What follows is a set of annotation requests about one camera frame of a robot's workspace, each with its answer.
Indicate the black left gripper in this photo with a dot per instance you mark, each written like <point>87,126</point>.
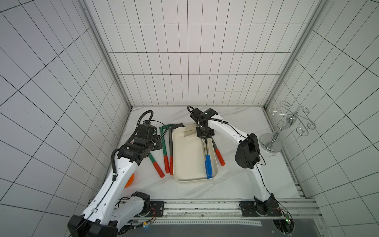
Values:
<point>157,140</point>

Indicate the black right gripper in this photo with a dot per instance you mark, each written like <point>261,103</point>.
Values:
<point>205,132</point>

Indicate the grey speckled hoe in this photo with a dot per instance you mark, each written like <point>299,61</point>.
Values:
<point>218,154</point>
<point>171,128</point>

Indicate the chrome hoe blue handle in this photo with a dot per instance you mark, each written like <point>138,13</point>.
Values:
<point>192,129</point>
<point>207,162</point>

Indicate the cream plastic storage tray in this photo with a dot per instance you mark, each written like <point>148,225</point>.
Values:
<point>188,157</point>

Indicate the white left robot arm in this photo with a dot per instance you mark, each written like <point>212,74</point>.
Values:
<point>102,217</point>

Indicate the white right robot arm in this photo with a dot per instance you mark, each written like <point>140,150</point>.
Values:
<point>196,114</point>

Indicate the orange plastic cup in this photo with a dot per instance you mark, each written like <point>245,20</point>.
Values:
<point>130,181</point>

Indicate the chrome cup holder stand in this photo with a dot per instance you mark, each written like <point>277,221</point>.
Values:
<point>271,142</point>

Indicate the green hoe red handle outer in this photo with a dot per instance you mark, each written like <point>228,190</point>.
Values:
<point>156,166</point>

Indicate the green hoe red handle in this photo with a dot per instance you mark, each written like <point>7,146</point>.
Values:
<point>156,166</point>
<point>165,156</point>

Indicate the green hoe red handle inner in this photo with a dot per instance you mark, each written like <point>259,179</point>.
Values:
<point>165,156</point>

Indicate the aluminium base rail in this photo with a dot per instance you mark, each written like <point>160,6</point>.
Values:
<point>224,212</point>

